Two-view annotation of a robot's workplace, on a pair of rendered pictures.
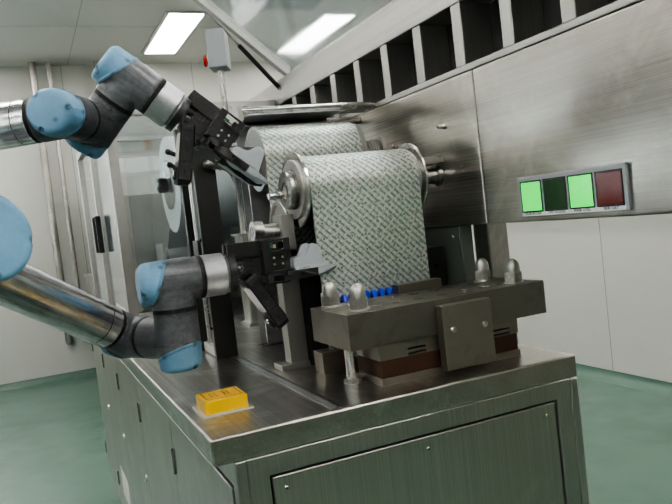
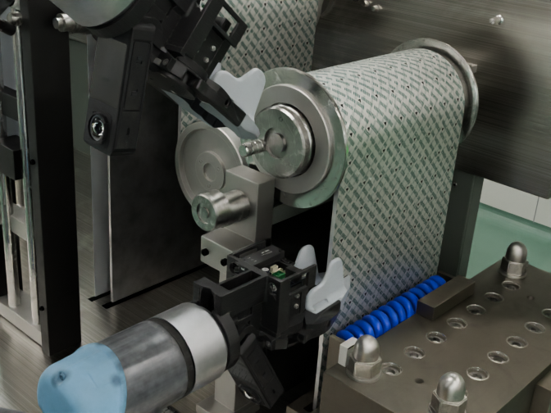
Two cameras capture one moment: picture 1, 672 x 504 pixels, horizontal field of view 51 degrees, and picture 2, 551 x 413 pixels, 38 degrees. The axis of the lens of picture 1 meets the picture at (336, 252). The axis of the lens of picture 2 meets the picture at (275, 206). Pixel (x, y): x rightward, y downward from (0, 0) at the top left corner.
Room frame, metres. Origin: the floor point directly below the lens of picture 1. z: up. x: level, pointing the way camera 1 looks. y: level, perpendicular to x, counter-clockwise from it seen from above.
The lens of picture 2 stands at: (0.68, 0.41, 1.52)
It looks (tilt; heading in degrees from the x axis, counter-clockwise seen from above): 24 degrees down; 335
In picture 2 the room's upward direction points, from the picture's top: 4 degrees clockwise
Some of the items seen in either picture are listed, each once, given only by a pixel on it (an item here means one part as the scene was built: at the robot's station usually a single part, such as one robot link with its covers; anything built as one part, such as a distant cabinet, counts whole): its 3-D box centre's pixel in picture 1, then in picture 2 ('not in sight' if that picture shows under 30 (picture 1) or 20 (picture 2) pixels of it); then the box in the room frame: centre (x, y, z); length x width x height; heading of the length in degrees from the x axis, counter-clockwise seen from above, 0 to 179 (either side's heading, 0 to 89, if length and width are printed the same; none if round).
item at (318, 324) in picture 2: (294, 274); (305, 318); (1.29, 0.08, 1.09); 0.09 x 0.05 x 0.02; 112
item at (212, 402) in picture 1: (221, 400); not in sight; (1.14, 0.21, 0.91); 0.07 x 0.07 x 0.02; 24
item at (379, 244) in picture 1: (373, 250); (391, 240); (1.38, -0.07, 1.11); 0.23 x 0.01 x 0.18; 114
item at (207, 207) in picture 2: (256, 231); (211, 211); (1.38, 0.15, 1.18); 0.04 x 0.02 x 0.04; 24
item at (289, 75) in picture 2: (295, 189); (290, 138); (1.38, 0.06, 1.25); 0.15 x 0.01 x 0.15; 24
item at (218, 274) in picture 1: (214, 274); (184, 345); (1.25, 0.22, 1.11); 0.08 x 0.05 x 0.08; 24
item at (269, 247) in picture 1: (257, 264); (249, 308); (1.28, 0.14, 1.12); 0.12 x 0.08 x 0.09; 114
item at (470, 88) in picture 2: (408, 178); (425, 97); (1.48, -0.17, 1.25); 0.15 x 0.01 x 0.15; 24
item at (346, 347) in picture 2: not in sight; (349, 351); (1.28, 0.02, 1.04); 0.02 x 0.01 x 0.02; 114
